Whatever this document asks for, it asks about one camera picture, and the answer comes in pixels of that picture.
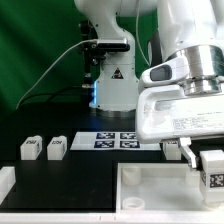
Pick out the white left obstacle block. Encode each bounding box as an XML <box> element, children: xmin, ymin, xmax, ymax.
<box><xmin>0</xmin><ymin>167</ymin><xmax>16</xmax><ymax>205</ymax></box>

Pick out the black cable on table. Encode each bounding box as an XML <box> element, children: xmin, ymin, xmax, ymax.
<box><xmin>19</xmin><ymin>85</ymin><xmax>93</xmax><ymax>108</ymax></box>

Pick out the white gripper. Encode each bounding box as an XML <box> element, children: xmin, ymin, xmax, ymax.
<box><xmin>136</xmin><ymin>85</ymin><xmax>224</xmax><ymax>170</ymax></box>

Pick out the white square tabletop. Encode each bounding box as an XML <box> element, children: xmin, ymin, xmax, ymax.
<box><xmin>116</xmin><ymin>163</ymin><xmax>224</xmax><ymax>213</ymax></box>

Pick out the silver camera on stand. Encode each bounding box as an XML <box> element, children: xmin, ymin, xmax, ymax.
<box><xmin>96</xmin><ymin>38</ymin><xmax>130</xmax><ymax>52</ymax></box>

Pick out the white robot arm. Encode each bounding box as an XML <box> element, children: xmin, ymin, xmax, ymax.
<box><xmin>74</xmin><ymin>0</ymin><xmax>224</xmax><ymax>169</ymax></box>

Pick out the white front rail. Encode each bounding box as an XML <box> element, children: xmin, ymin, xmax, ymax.
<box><xmin>0</xmin><ymin>213</ymin><xmax>224</xmax><ymax>224</ymax></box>

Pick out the grey camera cable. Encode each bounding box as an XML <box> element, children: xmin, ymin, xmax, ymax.
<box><xmin>15</xmin><ymin>39</ymin><xmax>98</xmax><ymax>110</ymax></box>

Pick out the black camera stand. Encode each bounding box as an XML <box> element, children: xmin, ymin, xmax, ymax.
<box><xmin>79</xmin><ymin>20</ymin><xmax>97</xmax><ymax>98</ymax></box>

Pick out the white marker plate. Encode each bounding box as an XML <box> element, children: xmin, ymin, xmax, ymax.
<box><xmin>71</xmin><ymin>132</ymin><xmax>160</xmax><ymax>151</ymax></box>

